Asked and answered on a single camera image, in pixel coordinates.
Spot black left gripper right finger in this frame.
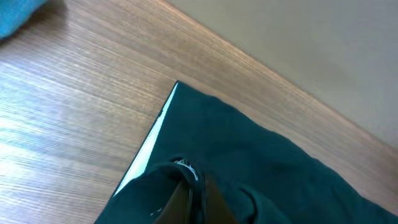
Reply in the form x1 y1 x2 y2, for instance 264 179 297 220
205 176 238 224

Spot light blue folded jeans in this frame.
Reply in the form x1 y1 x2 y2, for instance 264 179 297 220
1 0 47 40

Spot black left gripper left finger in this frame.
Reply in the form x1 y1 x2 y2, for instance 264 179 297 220
154 181 190 224

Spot black shorts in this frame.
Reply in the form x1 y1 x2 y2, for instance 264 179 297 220
96 82 397 223

